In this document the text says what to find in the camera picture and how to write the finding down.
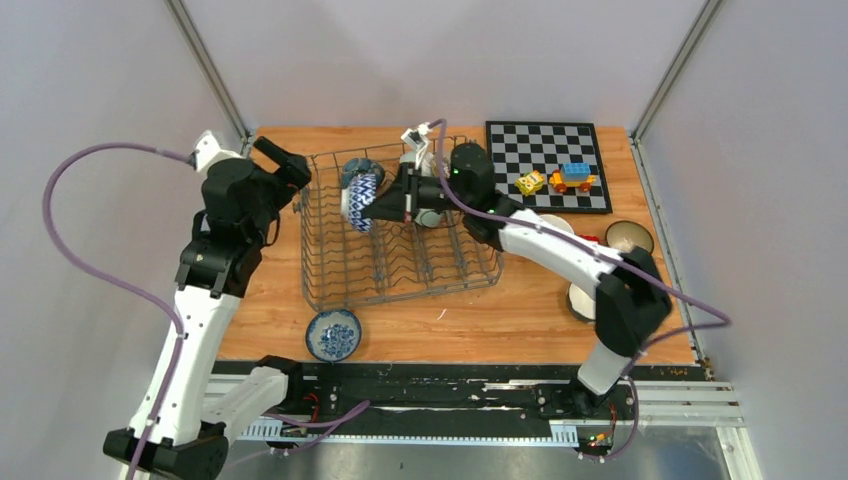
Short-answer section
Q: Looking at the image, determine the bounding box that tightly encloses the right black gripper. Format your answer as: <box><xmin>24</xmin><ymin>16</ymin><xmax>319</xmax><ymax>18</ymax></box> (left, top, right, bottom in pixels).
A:
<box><xmin>362</xmin><ymin>162</ymin><xmax>472</xmax><ymax>224</ymax></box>

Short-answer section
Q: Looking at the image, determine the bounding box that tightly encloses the blue zigzag pattern bowl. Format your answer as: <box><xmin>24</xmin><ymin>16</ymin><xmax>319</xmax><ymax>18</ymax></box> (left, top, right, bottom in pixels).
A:
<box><xmin>341</xmin><ymin>174</ymin><xmax>378</xmax><ymax>233</ymax></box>

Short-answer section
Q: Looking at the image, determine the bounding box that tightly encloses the grey wire dish rack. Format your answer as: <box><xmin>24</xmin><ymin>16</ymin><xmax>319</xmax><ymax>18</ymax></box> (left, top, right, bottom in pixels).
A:
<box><xmin>295</xmin><ymin>142</ymin><xmax>504</xmax><ymax>312</ymax></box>

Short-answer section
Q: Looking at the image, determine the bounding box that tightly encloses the blue floral white bowl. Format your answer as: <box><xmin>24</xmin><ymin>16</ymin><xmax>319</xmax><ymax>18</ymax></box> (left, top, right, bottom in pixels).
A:
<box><xmin>305</xmin><ymin>309</ymin><xmax>363</xmax><ymax>363</ymax></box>

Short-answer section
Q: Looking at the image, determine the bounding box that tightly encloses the dark blue white bowl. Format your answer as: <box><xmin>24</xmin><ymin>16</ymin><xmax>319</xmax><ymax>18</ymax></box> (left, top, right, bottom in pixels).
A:
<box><xmin>566</xmin><ymin>283</ymin><xmax>596</xmax><ymax>325</ymax></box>

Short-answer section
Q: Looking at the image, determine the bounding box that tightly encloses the black striped bowl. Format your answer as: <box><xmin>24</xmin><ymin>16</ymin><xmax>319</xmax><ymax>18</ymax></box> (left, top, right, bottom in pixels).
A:
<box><xmin>604</xmin><ymin>220</ymin><xmax>655</xmax><ymax>254</ymax></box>

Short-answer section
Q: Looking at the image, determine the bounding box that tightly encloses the cream beige bowl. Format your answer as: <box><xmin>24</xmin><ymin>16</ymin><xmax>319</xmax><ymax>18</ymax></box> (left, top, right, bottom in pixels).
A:
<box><xmin>540</xmin><ymin>214</ymin><xmax>574</xmax><ymax>234</ymax></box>

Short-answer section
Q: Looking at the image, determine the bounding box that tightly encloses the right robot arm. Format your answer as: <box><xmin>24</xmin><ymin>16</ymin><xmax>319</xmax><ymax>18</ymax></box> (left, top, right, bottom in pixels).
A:
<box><xmin>344</xmin><ymin>143</ymin><xmax>672</xmax><ymax>418</ymax></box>

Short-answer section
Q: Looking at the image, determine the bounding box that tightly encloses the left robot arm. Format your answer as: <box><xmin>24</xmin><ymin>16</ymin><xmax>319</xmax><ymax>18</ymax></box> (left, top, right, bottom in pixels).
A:
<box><xmin>102</xmin><ymin>133</ymin><xmax>312</xmax><ymax>479</ymax></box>

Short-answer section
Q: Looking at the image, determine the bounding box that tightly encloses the pale green bowl middle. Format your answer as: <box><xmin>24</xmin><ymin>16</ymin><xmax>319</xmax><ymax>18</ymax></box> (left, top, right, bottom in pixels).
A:
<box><xmin>414</xmin><ymin>208</ymin><xmax>444</xmax><ymax>228</ymax></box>

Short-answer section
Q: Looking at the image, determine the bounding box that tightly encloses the pale green bowl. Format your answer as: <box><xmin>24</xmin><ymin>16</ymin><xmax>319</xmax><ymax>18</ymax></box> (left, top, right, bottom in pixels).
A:
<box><xmin>399</xmin><ymin>151</ymin><xmax>436</xmax><ymax>177</ymax></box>
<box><xmin>414</xmin><ymin>208</ymin><xmax>444</xmax><ymax>228</ymax></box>

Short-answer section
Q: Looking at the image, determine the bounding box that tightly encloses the pale green bowl rear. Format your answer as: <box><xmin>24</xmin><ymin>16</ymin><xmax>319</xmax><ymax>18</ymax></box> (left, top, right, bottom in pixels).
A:
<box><xmin>399</xmin><ymin>151</ymin><xmax>436</xmax><ymax>177</ymax></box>

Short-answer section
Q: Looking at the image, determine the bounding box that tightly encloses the dark teal glazed bowl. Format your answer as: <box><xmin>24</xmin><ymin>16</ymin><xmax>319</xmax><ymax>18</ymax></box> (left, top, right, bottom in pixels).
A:
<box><xmin>340</xmin><ymin>157</ymin><xmax>385</xmax><ymax>189</ymax></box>

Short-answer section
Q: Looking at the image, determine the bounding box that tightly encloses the black white checkerboard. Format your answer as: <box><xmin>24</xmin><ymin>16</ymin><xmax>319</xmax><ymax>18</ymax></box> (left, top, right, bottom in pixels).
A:
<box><xmin>485</xmin><ymin>120</ymin><xmax>613</xmax><ymax>214</ymax></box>

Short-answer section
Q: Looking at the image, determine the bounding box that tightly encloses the yellow toy block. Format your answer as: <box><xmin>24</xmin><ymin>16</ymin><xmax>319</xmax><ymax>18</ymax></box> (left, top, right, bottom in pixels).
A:
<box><xmin>514</xmin><ymin>170</ymin><xmax>546</xmax><ymax>196</ymax></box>

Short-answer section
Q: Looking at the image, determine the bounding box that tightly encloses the orange blue toy car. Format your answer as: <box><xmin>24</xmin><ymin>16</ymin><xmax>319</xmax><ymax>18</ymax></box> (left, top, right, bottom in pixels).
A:
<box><xmin>548</xmin><ymin>162</ymin><xmax>596</xmax><ymax>194</ymax></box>

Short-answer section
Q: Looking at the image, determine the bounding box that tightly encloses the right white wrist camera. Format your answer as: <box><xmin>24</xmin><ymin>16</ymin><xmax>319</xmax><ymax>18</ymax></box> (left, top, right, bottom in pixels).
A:
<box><xmin>401</xmin><ymin>122</ymin><xmax>431</xmax><ymax>152</ymax></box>

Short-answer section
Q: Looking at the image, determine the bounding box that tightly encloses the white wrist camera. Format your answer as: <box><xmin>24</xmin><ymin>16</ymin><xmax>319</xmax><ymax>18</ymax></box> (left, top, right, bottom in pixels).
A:
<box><xmin>190</xmin><ymin>130</ymin><xmax>245</xmax><ymax>175</ymax></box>
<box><xmin>401</xmin><ymin>122</ymin><xmax>431</xmax><ymax>152</ymax></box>

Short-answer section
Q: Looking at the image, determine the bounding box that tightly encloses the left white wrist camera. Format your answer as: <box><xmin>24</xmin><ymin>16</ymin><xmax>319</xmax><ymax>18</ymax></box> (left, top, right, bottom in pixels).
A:
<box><xmin>190</xmin><ymin>130</ymin><xmax>245</xmax><ymax>175</ymax></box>

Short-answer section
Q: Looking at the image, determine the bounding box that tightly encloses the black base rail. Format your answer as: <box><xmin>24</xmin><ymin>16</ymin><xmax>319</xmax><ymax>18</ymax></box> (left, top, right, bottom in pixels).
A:
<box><xmin>142</xmin><ymin>360</ymin><xmax>743</xmax><ymax>446</ymax></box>

